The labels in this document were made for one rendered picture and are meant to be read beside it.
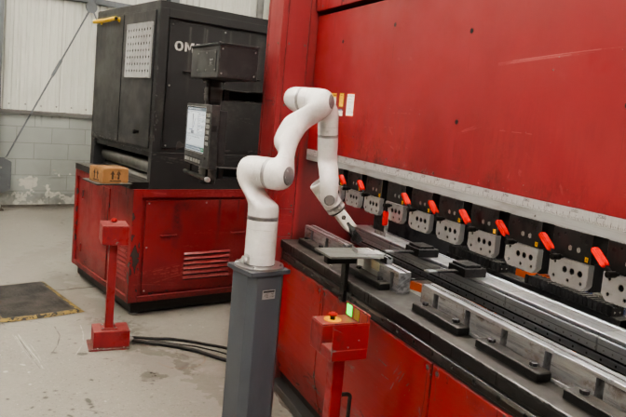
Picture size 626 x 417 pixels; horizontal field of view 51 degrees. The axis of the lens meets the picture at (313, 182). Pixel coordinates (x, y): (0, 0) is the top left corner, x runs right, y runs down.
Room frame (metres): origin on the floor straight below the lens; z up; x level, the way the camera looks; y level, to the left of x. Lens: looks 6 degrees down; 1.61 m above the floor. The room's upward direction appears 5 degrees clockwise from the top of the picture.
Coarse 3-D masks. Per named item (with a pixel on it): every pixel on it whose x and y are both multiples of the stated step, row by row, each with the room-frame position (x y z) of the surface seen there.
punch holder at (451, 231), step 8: (440, 200) 2.47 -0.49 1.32; (448, 200) 2.42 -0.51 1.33; (456, 200) 2.37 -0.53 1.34; (440, 208) 2.46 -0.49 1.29; (448, 208) 2.42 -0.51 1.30; (456, 208) 2.37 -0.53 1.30; (464, 208) 2.34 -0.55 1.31; (448, 216) 2.41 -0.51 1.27; (456, 216) 2.36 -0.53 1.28; (440, 224) 2.45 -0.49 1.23; (448, 224) 2.40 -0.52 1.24; (456, 224) 2.35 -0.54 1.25; (464, 224) 2.34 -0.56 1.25; (440, 232) 2.44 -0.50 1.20; (448, 232) 2.40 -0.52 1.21; (456, 232) 2.35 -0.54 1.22; (464, 232) 2.35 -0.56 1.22; (448, 240) 2.39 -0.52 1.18; (456, 240) 2.34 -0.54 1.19; (464, 240) 2.35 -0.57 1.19
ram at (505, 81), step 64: (384, 0) 3.03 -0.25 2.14; (448, 0) 2.56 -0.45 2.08; (512, 0) 2.21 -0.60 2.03; (576, 0) 1.95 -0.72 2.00; (320, 64) 3.63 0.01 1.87; (384, 64) 2.97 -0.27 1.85; (448, 64) 2.51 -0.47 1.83; (512, 64) 2.18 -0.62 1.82; (576, 64) 1.92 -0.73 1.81; (384, 128) 2.92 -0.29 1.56; (448, 128) 2.47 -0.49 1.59; (512, 128) 2.14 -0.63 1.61; (576, 128) 1.89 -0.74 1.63; (448, 192) 2.43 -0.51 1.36; (512, 192) 2.11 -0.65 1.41; (576, 192) 1.87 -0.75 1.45
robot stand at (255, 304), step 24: (240, 288) 2.42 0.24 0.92; (264, 288) 2.40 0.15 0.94; (240, 312) 2.41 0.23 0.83; (264, 312) 2.41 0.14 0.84; (240, 336) 2.40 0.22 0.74; (264, 336) 2.41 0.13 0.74; (240, 360) 2.39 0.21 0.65; (264, 360) 2.42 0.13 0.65; (240, 384) 2.38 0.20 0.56; (264, 384) 2.42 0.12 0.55; (240, 408) 2.38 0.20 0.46; (264, 408) 2.43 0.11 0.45
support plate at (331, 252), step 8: (320, 248) 2.92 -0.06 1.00; (328, 248) 2.93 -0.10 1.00; (336, 248) 2.95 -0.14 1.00; (344, 248) 2.97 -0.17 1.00; (360, 248) 3.00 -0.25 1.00; (328, 256) 2.78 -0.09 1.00; (336, 256) 2.77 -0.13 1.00; (344, 256) 2.79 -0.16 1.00; (352, 256) 2.80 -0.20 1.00; (360, 256) 2.82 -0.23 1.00; (376, 256) 2.85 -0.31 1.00
